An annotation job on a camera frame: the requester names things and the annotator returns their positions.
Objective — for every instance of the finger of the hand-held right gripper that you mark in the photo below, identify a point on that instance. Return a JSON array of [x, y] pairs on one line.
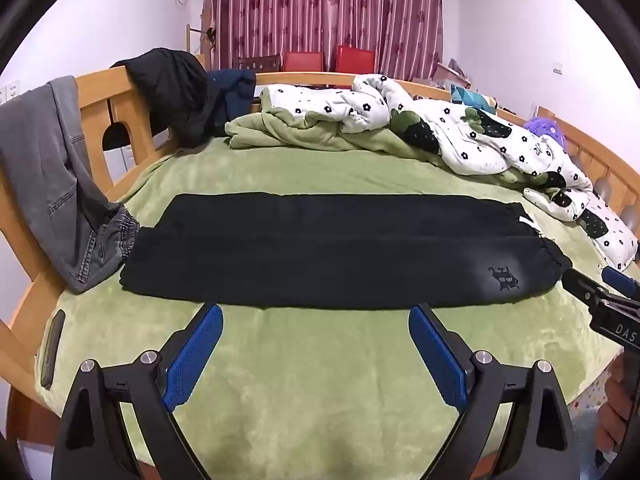
[[620, 280], [580, 286]]

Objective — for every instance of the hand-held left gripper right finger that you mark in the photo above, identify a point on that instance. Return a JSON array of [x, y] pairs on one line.
[[439, 360]]

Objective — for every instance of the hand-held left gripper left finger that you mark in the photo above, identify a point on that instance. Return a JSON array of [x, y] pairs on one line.
[[195, 355]]

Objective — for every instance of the black pants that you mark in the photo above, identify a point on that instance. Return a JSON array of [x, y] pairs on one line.
[[325, 250]]

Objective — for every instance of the person's right hand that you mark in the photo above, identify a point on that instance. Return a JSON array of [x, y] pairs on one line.
[[611, 410]]

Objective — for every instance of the star print sheet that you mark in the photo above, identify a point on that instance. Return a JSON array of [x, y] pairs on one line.
[[590, 400]]

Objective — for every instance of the green fleece blanket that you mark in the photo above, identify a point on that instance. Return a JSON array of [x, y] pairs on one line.
[[300, 400]]

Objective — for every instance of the dark phone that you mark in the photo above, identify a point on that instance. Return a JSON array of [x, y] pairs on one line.
[[52, 347]]

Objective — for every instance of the purple plush thing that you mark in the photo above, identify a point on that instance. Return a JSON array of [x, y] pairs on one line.
[[545, 127]]

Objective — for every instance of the white floral quilt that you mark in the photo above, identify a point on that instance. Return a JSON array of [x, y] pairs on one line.
[[450, 125]]

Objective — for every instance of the grey jeans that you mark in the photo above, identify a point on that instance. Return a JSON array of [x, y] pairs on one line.
[[45, 170]]

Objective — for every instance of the cardboard boxes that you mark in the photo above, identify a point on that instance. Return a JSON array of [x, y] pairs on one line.
[[450, 72]]

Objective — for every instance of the navy garment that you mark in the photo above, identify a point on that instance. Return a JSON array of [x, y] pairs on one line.
[[232, 95]]

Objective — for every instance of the black jacket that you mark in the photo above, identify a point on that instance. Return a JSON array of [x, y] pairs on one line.
[[170, 90]]

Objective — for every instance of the dark wooden chair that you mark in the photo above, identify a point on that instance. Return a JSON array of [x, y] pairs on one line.
[[260, 63]]

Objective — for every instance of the red chair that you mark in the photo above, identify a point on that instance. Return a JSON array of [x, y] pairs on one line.
[[355, 60], [302, 61]]

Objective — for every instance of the wooden clothes rack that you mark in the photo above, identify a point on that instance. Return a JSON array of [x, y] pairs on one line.
[[192, 42]]

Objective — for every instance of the red striped curtain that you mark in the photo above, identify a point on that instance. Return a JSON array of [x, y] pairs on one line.
[[265, 10]]

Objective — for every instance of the wooden bed frame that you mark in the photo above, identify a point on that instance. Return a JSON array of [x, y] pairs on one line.
[[97, 95]]

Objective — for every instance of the white wall switch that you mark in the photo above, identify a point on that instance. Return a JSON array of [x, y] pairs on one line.
[[10, 93]]

